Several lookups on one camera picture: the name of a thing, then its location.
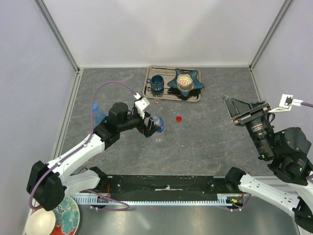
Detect white cable duct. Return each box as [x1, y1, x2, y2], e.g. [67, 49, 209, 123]
[71, 193, 249, 207]

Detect metal tray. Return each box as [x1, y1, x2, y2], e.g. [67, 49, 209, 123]
[142, 66, 201, 102]

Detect blue bottle cap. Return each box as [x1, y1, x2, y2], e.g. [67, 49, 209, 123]
[92, 103, 99, 112]

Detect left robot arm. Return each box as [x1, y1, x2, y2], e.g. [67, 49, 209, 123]
[26, 98, 160, 211]

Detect blue ceramic cup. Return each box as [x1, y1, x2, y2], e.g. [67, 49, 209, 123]
[146, 75, 164, 92]

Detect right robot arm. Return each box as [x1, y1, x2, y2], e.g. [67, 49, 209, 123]
[223, 94, 313, 233]

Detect red floral plate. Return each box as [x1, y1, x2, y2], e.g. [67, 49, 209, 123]
[51, 197, 80, 235]

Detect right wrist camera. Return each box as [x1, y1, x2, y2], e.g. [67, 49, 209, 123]
[269, 94, 304, 113]

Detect blue star-shaped plate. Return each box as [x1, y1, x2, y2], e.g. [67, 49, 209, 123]
[167, 69, 204, 97]

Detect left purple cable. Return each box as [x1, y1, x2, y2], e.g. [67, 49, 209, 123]
[28, 81, 142, 211]

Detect purple cable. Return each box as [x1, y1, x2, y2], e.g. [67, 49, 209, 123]
[28, 81, 142, 211]
[302, 102, 313, 182]

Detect blue tinted plastic bottle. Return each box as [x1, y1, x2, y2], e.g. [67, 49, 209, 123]
[93, 108, 106, 125]

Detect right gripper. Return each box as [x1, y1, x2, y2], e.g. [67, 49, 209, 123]
[221, 94, 274, 158]

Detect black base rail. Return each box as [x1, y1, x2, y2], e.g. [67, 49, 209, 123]
[98, 175, 231, 202]

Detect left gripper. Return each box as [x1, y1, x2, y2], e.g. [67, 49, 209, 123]
[118, 109, 160, 138]

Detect patterned small bowl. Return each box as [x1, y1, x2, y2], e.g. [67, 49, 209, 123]
[176, 74, 193, 90]

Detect white bowl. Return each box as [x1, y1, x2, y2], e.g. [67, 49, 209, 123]
[25, 209, 56, 235]

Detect labelled clear water bottle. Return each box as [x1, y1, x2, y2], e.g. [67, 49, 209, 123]
[153, 116, 164, 133]

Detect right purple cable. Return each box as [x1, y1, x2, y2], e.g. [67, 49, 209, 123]
[302, 102, 313, 182]

